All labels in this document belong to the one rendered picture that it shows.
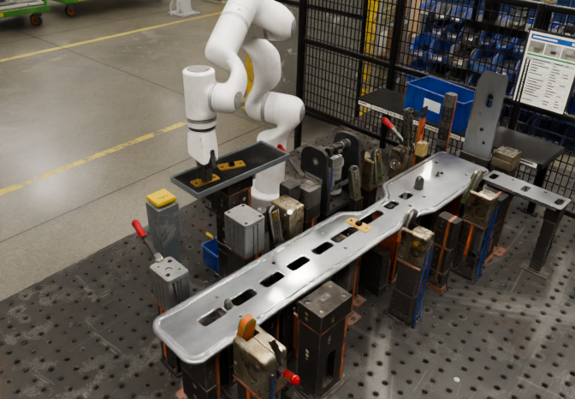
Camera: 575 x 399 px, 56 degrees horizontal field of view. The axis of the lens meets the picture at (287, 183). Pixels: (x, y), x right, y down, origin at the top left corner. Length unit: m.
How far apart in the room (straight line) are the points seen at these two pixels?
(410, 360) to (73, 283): 1.16
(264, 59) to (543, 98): 1.15
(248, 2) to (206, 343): 0.95
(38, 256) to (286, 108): 1.93
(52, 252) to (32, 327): 1.53
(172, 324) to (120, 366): 0.38
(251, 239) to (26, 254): 2.13
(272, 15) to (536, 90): 1.17
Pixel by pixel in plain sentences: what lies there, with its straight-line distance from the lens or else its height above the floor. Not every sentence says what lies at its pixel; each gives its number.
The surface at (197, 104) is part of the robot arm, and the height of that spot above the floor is 1.42.
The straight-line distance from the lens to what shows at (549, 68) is 2.37.
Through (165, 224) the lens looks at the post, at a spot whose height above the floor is 1.09.
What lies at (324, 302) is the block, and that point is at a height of 1.03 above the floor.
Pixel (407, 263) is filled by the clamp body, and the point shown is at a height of 0.93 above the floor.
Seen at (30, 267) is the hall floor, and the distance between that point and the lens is 3.36.
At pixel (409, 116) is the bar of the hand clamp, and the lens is 2.05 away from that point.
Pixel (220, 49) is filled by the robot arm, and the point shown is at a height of 1.53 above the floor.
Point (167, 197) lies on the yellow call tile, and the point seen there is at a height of 1.16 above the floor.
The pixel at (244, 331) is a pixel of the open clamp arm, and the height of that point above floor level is 1.08.
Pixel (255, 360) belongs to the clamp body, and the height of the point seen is 1.05.
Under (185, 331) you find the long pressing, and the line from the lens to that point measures 1.35.
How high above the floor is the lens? 1.96
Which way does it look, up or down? 30 degrees down
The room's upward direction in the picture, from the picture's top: 2 degrees clockwise
